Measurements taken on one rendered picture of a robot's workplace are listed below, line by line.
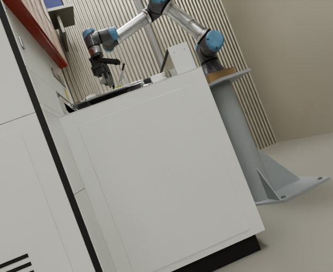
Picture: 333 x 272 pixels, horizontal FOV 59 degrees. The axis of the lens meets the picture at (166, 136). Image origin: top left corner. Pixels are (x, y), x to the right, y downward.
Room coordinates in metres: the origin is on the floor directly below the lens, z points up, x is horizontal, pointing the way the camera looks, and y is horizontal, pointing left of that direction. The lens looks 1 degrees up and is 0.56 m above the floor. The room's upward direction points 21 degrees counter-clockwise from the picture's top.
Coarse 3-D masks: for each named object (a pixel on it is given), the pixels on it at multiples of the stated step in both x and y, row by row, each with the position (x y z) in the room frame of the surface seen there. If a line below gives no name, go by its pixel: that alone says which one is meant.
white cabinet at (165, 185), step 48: (144, 96) 1.22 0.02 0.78; (192, 96) 1.24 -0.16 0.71; (96, 144) 1.19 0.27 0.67; (144, 144) 1.21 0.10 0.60; (192, 144) 1.23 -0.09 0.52; (96, 192) 1.18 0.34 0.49; (144, 192) 1.20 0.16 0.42; (192, 192) 1.22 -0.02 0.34; (240, 192) 1.25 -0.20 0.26; (144, 240) 1.19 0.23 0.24; (192, 240) 1.21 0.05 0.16; (240, 240) 1.24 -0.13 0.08
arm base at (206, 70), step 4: (208, 60) 1.90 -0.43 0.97; (212, 60) 1.90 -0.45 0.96; (216, 60) 1.91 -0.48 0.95; (204, 64) 1.92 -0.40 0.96; (208, 64) 1.90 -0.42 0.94; (212, 64) 1.89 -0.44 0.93; (216, 64) 1.89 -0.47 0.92; (220, 64) 1.91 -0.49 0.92; (204, 68) 1.92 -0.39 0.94; (208, 68) 1.90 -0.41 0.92; (212, 68) 1.89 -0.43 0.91; (216, 68) 1.88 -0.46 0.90; (220, 68) 1.89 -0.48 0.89; (224, 68) 1.92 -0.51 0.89; (204, 72) 1.92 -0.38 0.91; (208, 72) 1.89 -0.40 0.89; (212, 72) 1.88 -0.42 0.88
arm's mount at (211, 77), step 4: (228, 68) 1.89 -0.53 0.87; (232, 68) 1.90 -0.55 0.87; (216, 72) 1.87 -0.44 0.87; (220, 72) 1.87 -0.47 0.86; (224, 72) 1.88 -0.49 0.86; (228, 72) 1.89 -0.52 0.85; (232, 72) 1.89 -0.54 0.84; (208, 76) 1.85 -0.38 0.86; (212, 76) 1.86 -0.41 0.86; (216, 76) 1.86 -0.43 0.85; (220, 76) 1.87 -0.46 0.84; (224, 76) 1.88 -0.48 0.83; (208, 80) 1.87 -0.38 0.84; (212, 80) 1.85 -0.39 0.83
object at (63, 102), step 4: (60, 100) 1.34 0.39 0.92; (64, 100) 1.40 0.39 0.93; (60, 104) 1.34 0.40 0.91; (64, 104) 1.36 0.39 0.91; (68, 104) 1.48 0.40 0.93; (64, 108) 1.34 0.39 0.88; (68, 108) 1.52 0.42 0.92; (72, 108) 1.57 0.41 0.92; (64, 112) 1.34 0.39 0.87; (68, 112) 1.38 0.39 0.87
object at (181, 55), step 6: (186, 42) 1.31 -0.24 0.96; (168, 48) 1.30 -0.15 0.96; (174, 48) 1.31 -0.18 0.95; (180, 48) 1.31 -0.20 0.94; (186, 48) 1.31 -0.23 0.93; (174, 54) 1.31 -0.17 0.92; (180, 54) 1.31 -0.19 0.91; (186, 54) 1.31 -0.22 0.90; (174, 60) 1.30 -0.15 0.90; (180, 60) 1.31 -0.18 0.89; (186, 60) 1.31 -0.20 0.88; (192, 60) 1.31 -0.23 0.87; (174, 66) 1.30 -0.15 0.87; (180, 66) 1.31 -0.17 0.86; (186, 66) 1.31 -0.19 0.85; (192, 66) 1.31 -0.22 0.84; (180, 72) 1.30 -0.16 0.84
